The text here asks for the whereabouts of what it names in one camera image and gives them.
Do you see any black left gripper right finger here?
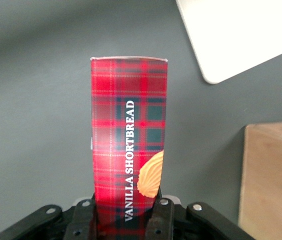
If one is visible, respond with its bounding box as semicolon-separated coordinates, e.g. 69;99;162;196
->
145;197;176;240

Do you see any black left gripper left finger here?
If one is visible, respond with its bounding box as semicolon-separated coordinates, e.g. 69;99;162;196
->
63;197;98;240

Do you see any red tartan cookie box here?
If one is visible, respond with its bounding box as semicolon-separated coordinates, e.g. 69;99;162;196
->
89;56;169;240

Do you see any beige rectangular tray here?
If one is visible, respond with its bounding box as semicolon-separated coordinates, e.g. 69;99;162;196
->
175;0;282;85

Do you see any oak wooden drawer cabinet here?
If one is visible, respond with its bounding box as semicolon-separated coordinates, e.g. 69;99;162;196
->
238;121;282;240

